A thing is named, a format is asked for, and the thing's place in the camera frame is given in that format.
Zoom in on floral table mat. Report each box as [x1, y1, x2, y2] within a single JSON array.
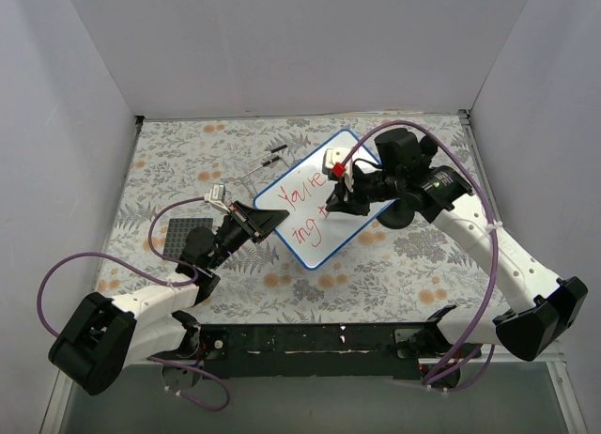
[[97, 116, 488, 324]]

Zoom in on purple cable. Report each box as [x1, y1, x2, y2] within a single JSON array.
[[36, 196, 231, 412], [340, 119, 500, 393]]

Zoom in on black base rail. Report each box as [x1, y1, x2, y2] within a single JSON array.
[[186, 322, 452, 380]]

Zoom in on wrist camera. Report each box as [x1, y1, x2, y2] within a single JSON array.
[[203, 184, 230, 214], [322, 147, 354, 192]]

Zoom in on blue framed whiteboard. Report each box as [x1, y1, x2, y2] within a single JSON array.
[[253, 129, 389, 270]]

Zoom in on wire whiteboard stand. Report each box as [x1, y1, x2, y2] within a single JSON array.
[[239, 144, 288, 196]]

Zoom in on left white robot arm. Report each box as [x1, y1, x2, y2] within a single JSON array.
[[48, 201, 289, 395]]

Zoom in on grey studded baseplate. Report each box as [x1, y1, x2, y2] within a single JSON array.
[[162, 218, 213, 258]]

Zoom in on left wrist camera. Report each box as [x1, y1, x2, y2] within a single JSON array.
[[203, 184, 230, 214]]

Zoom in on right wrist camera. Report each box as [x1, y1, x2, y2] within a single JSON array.
[[322, 147, 354, 192]]

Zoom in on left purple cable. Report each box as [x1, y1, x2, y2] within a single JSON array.
[[36, 196, 231, 412]]

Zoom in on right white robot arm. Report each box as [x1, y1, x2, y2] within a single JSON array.
[[322, 121, 588, 362]]

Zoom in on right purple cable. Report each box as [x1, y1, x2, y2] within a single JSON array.
[[340, 119, 500, 393]]

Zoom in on black microphone on stand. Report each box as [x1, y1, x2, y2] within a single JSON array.
[[376, 128, 438, 230]]

